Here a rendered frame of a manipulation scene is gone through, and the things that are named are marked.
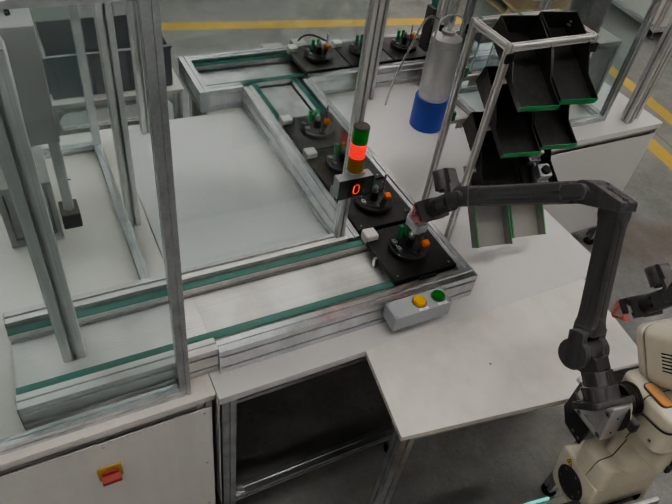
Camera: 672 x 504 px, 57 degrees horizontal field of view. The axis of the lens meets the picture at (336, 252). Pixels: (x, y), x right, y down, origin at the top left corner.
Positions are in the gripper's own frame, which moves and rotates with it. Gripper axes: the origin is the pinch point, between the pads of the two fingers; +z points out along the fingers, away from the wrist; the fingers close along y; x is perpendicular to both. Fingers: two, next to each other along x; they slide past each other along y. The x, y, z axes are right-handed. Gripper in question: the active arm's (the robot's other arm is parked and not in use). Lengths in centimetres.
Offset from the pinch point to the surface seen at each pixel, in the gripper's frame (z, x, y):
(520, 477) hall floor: 53, 114, -44
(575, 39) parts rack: -40, -35, -43
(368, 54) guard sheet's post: -31, -42, 20
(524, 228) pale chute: 3.8, 13.6, -42.3
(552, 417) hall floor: 64, 100, -77
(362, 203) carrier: 24.4, -10.8, 5.9
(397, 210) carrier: 23.9, -5.3, -6.7
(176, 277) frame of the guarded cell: -29, 3, 83
